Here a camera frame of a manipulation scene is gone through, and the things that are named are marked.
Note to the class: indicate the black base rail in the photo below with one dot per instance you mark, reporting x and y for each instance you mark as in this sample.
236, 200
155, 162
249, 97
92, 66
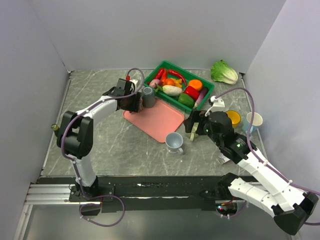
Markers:
143, 193

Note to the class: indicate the red chili pepper pair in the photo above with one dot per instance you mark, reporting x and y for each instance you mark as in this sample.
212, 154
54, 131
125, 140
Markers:
161, 75

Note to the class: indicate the lettuce head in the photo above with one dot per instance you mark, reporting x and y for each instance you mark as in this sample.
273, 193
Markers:
222, 72

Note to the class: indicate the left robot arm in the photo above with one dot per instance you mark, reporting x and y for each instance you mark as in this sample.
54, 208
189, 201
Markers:
75, 135

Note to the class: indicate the orange yellow vegetable piece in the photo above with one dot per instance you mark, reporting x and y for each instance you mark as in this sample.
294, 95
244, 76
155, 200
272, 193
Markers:
173, 82

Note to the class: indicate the white radish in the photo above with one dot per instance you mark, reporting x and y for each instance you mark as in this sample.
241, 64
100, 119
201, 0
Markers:
172, 91

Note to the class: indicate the purple onion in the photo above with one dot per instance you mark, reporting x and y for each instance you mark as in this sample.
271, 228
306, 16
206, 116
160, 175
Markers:
155, 83

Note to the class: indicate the red bell pepper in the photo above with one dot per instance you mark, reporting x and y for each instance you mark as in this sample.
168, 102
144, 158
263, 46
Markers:
192, 92

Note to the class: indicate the purple eggplant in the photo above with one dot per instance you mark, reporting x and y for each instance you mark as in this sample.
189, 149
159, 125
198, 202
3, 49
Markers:
201, 96

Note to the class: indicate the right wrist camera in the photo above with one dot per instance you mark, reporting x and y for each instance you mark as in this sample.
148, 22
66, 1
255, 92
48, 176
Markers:
216, 105

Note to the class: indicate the light green mug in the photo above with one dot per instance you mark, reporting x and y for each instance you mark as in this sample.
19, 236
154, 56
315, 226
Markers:
193, 136

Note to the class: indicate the green bell pepper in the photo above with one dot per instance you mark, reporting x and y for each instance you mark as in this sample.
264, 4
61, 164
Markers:
186, 100

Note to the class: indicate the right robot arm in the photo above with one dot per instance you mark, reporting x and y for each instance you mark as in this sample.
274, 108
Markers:
289, 206

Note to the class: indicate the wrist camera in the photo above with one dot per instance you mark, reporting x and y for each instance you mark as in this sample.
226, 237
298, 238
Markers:
134, 82
216, 105

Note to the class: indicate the white printed card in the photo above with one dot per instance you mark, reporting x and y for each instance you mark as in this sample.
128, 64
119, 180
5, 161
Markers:
222, 159

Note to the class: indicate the orange fruit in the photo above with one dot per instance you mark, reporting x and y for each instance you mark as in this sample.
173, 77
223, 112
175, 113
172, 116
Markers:
196, 84

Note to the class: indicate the dark blue-grey mug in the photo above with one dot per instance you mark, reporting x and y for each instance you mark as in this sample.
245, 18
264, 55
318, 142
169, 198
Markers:
148, 97

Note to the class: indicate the grey mug pink rim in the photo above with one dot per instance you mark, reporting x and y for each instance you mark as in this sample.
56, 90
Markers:
174, 142

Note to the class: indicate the brown striped cup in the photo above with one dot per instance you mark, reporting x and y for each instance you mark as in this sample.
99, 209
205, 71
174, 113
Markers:
140, 105

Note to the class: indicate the yellow mug black handle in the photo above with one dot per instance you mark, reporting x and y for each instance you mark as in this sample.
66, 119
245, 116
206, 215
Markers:
234, 117

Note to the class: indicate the pink tray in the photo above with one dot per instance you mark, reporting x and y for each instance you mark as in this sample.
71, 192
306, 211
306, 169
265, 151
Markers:
158, 121

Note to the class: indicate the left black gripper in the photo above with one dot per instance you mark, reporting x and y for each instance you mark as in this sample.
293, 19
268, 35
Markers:
134, 107

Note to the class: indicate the green glass bottle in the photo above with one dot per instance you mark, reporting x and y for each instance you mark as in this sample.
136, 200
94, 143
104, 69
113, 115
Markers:
55, 129

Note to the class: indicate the light blue mug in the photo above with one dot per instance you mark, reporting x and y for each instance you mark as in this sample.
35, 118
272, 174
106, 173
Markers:
257, 122

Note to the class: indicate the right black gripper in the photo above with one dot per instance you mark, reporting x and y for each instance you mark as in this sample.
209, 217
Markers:
197, 116

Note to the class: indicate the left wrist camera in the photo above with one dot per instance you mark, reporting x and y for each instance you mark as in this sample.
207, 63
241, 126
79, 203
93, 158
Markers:
134, 82

